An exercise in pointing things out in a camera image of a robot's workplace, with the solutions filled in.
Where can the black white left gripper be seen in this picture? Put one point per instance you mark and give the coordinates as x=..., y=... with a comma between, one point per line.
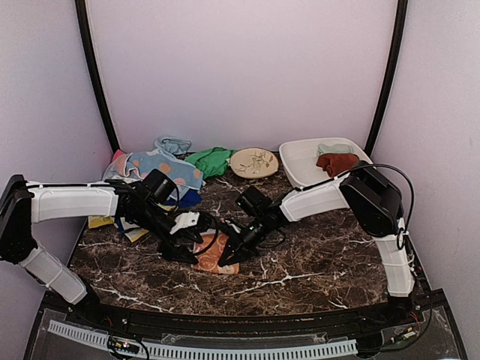
x=169, y=250

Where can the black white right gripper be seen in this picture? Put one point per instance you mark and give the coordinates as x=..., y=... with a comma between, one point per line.
x=241, y=249

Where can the orange bunny pattern towel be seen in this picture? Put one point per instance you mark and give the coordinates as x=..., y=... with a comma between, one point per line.
x=208, y=261

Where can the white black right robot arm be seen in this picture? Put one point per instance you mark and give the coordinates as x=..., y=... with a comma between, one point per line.
x=374, y=200

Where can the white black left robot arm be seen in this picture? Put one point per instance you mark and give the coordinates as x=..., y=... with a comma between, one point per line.
x=27, y=203

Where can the yellow white cloth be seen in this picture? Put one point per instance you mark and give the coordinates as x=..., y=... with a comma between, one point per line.
x=131, y=231

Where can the dark blue towel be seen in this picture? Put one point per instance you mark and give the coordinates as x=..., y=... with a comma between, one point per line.
x=190, y=199

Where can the light blue dotted towel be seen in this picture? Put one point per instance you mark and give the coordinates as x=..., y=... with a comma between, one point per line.
x=137, y=165

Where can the green cloth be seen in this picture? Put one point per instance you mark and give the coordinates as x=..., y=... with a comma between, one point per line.
x=211, y=162

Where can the beige round embroidered cloth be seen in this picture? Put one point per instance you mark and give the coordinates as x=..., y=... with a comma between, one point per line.
x=254, y=163

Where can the light blue crumpled cloth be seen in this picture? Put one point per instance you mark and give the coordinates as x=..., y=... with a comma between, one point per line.
x=173, y=145

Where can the white plastic tub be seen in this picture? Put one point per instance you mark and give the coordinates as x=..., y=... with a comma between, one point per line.
x=299, y=158

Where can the small green circuit board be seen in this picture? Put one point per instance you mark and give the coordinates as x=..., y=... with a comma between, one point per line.
x=122, y=346

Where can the rust brown rolled towel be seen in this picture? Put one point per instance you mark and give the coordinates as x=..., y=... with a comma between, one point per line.
x=334, y=163

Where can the pale green rolled towel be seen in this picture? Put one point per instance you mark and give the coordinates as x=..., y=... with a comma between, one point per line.
x=338, y=148

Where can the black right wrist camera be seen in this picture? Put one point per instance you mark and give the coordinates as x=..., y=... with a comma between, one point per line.
x=253, y=202

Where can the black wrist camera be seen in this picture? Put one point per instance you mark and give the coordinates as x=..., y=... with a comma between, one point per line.
x=253, y=202
x=159, y=186

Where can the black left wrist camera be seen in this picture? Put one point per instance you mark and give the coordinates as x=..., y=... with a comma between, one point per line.
x=159, y=186

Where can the black table front rail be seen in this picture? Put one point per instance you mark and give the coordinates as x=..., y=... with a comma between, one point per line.
x=360, y=321

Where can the white slotted cable duct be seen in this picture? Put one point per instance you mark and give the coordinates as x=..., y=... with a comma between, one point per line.
x=202, y=349

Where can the black left corner post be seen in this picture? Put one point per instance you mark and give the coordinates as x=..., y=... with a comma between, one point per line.
x=94, y=74

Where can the black corner post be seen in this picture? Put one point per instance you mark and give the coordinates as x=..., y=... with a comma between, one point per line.
x=389, y=75
x=94, y=74

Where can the black right corner post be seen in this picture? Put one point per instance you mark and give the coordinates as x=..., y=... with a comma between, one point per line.
x=389, y=75

